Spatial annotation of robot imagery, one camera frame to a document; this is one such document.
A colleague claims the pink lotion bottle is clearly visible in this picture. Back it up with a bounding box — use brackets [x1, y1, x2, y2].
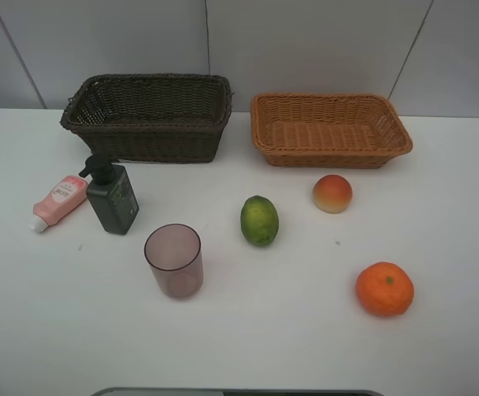
[29, 176, 88, 233]

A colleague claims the pink translucent plastic cup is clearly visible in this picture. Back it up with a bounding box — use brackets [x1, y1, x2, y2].
[143, 224, 204, 299]

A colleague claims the green lime fruit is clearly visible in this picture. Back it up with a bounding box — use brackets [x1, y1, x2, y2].
[240, 196, 279, 248]

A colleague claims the orange tangerine fruit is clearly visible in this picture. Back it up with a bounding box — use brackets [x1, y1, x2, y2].
[355, 262, 415, 318]

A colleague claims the dark green pump bottle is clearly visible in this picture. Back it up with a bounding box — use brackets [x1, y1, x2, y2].
[78, 154, 139, 235]

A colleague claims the orange wicker basket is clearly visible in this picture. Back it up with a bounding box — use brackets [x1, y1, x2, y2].
[251, 92, 413, 169]

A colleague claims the red yellow peach fruit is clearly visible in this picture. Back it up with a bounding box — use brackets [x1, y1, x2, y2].
[312, 175, 353, 214]

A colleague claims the dark brown wicker basket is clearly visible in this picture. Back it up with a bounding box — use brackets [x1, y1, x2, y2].
[60, 73, 232, 163]

